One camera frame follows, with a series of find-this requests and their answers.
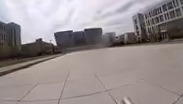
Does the grey concrete slab plaza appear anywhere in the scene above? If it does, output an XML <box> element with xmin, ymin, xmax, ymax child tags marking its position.
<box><xmin>0</xmin><ymin>38</ymin><xmax>183</xmax><ymax>104</ymax></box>

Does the dark glass twin-block building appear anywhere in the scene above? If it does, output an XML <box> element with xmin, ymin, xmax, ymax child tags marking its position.
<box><xmin>53</xmin><ymin>25</ymin><xmax>106</xmax><ymax>50</ymax></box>

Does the low pale building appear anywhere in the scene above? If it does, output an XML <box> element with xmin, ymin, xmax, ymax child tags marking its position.
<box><xmin>100</xmin><ymin>28</ymin><xmax>139</xmax><ymax>49</ymax></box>

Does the low brown building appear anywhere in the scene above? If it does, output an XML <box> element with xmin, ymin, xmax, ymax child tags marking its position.
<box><xmin>20</xmin><ymin>35</ymin><xmax>56</xmax><ymax>58</ymax></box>

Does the raised pale pavement strip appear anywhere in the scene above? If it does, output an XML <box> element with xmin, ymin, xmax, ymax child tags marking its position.
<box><xmin>0</xmin><ymin>52</ymin><xmax>67</xmax><ymax>81</ymax></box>

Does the white office building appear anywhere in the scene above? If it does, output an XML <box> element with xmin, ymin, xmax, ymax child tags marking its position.
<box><xmin>129</xmin><ymin>0</ymin><xmax>183</xmax><ymax>46</ymax></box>

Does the grass strip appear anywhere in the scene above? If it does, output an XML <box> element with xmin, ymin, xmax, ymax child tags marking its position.
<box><xmin>0</xmin><ymin>54</ymin><xmax>54</xmax><ymax>70</ymax></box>

